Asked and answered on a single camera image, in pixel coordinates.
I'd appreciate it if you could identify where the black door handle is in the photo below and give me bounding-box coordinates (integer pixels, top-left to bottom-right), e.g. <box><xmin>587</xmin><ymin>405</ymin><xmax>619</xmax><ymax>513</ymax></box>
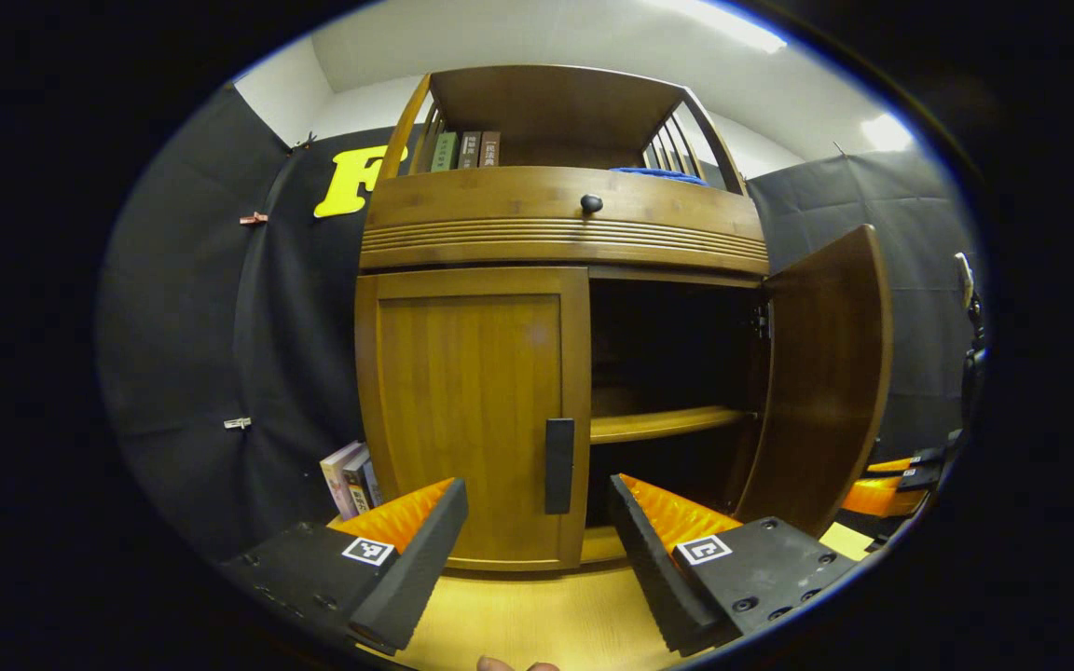
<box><xmin>544</xmin><ymin>418</ymin><xmax>575</xmax><ymax>515</ymax></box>

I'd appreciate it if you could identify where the wooden cabinet shelf board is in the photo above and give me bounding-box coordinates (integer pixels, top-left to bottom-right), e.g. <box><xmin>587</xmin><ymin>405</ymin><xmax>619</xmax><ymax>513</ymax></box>
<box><xmin>590</xmin><ymin>405</ymin><xmax>752</xmax><ymax>445</ymax></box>

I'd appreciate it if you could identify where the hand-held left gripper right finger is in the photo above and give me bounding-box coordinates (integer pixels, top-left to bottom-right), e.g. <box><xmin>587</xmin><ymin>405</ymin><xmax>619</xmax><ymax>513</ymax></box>
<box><xmin>607</xmin><ymin>472</ymin><xmax>860</xmax><ymax>656</ymax></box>

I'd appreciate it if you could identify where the blue cloth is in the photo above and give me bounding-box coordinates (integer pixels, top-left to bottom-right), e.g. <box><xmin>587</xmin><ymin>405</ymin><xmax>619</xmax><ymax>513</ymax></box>
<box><xmin>610</xmin><ymin>167</ymin><xmax>710</xmax><ymax>186</ymax></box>

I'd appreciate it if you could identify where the pale lavender book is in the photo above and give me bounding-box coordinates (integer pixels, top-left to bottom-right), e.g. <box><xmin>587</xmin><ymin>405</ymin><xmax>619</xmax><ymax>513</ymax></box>
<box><xmin>320</xmin><ymin>442</ymin><xmax>365</xmax><ymax>521</ymax></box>

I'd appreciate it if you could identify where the wooden ribbed drawer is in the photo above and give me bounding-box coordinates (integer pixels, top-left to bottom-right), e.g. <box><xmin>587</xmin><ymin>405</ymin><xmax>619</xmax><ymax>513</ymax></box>
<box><xmin>360</xmin><ymin>166</ymin><xmax>769</xmax><ymax>276</ymax></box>

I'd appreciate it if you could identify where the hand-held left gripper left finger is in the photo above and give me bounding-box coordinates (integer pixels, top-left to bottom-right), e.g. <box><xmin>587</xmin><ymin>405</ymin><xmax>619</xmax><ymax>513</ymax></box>
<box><xmin>218</xmin><ymin>477</ymin><xmax>470</xmax><ymax>656</ymax></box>

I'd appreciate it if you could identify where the wooden double-door shoe cabinet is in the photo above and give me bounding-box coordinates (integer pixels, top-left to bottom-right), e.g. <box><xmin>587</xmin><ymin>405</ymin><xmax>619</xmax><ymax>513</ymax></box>
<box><xmin>353</xmin><ymin>63</ymin><xmax>771</xmax><ymax>571</ymax></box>

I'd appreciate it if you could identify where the wooden shoe cabinet door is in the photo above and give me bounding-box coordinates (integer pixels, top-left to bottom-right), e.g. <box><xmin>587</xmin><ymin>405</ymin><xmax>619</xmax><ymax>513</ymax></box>
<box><xmin>355</xmin><ymin>267</ymin><xmax>592</xmax><ymax>571</ymax></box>
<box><xmin>733</xmin><ymin>224</ymin><xmax>894</xmax><ymax>540</ymax></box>

